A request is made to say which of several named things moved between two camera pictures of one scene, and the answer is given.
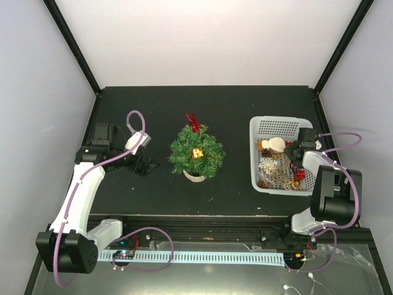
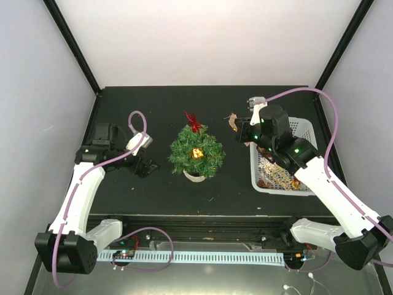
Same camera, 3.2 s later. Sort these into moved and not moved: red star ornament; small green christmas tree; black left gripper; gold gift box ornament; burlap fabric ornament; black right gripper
Moved: black right gripper; burlap fabric ornament
Not moved: gold gift box ornament; black left gripper; red star ornament; small green christmas tree
